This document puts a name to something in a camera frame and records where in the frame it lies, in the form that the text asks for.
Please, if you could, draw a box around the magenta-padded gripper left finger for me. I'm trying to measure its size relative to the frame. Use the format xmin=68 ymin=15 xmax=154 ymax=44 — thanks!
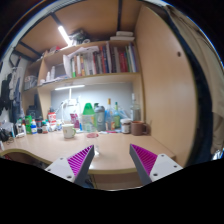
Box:
xmin=44 ymin=144 xmax=96 ymax=188

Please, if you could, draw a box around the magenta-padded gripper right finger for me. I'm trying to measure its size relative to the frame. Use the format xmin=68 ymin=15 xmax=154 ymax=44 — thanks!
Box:
xmin=129 ymin=143 xmax=184 ymax=187

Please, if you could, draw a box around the clear bottle with green cap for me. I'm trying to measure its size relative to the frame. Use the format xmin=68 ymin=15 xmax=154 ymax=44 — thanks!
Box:
xmin=81 ymin=102 xmax=96 ymax=133

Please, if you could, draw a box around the brown mug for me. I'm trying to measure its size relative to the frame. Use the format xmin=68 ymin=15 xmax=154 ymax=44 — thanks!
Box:
xmin=130 ymin=120 xmax=148 ymax=137

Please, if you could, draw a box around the small white bottle blue label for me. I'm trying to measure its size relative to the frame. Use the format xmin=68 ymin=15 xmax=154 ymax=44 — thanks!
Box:
xmin=30 ymin=119 xmax=38 ymax=135

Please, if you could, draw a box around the brown jar with white lid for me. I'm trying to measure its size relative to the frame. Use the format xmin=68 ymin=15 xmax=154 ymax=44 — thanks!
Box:
xmin=120 ymin=118 xmax=132 ymax=135

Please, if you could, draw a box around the grey shaker bottle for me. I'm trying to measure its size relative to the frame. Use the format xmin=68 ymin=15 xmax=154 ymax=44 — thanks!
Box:
xmin=93 ymin=103 xmax=107 ymax=132

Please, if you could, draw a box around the clear bottle with yellow cap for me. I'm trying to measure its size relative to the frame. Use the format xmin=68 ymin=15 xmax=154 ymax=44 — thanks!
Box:
xmin=105 ymin=98 xmax=114 ymax=132

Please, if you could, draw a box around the white under-shelf light bar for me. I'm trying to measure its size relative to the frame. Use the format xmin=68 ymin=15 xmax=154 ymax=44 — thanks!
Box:
xmin=54 ymin=84 xmax=86 ymax=91

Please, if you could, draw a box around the wooden shelf unit with books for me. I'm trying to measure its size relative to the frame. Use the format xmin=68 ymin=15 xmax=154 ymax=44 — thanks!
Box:
xmin=20 ymin=30 xmax=145 ymax=116

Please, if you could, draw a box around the white ceiling tube light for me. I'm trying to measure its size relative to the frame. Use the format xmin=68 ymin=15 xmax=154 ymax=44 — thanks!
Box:
xmin=58 ymin=25 xmax=72 ymax=46

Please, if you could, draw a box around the white mug with green handle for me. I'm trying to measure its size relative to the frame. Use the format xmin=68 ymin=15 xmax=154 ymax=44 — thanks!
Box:
xmin=62 ymin=123 xmax=77 ymax=140

